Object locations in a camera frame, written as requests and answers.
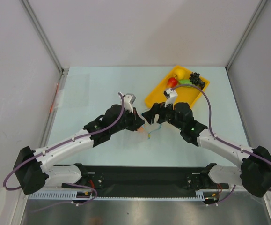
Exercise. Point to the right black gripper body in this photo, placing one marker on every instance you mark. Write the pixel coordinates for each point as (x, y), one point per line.
(160, 113)

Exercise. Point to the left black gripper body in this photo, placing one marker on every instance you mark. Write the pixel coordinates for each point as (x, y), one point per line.
(129, 120)

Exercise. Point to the clear zip top bag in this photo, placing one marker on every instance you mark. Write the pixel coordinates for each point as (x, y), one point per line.
(149, 129)

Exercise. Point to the red pear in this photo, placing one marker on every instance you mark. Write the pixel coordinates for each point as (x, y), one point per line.
(172, 82)

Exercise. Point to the peach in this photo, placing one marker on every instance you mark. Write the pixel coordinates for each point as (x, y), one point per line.
(141, 129)

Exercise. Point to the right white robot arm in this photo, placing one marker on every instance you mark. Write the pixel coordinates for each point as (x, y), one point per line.
(251, 167)

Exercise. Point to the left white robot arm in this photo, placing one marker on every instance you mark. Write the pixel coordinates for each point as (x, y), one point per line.
(33, 168)

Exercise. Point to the yellow plastic tray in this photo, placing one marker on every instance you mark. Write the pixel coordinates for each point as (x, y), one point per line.
(189, 95)

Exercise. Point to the green leaf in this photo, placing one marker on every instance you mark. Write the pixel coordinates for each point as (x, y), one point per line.
(185, 82)

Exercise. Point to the yellow apple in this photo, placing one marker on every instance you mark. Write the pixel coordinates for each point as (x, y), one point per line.
(179, 73)

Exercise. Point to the dark grape bunch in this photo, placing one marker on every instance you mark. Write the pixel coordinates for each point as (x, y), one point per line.
(196, 80)

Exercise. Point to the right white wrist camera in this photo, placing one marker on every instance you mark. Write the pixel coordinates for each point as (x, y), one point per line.
(171, 96)

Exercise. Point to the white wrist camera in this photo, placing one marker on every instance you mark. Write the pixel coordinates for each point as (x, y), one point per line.
(171, 96)
(128, 100)

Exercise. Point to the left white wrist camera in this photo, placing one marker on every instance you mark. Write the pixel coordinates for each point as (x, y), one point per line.
(128, 100)

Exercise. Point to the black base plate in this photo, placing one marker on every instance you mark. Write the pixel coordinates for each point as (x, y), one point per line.
(147, 182)

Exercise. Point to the white cable duct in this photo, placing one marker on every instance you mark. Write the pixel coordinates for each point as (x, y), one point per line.
(86, 195)

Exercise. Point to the left aluminium corner post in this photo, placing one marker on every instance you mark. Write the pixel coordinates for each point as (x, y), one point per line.
(41, 33)

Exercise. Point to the aluminium corner post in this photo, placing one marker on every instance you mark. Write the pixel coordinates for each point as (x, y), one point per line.
(247, 32)
(41, 33)

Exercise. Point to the right aluminium corner post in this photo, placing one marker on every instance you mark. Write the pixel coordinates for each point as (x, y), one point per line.
(247, 32)

